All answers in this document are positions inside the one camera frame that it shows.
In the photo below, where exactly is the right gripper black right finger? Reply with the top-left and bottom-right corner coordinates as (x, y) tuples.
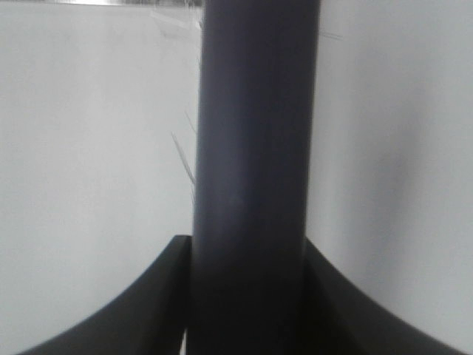
(302, 240), (462, 355)

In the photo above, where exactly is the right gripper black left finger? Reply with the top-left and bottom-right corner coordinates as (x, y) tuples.
(25, 235), (191, 354)

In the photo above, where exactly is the purple hand brush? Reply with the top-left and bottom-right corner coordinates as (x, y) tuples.
(187, 1), (319, 354)

